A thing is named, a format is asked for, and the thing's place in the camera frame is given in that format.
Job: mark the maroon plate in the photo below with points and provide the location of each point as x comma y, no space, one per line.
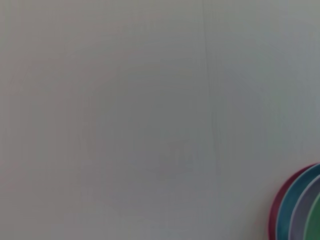
273,212

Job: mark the teal blue plate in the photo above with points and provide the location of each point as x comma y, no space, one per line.
285,212

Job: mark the grey purple plate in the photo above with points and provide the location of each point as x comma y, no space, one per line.
298,215

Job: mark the dark green plate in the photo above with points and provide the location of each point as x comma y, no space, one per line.
313,220

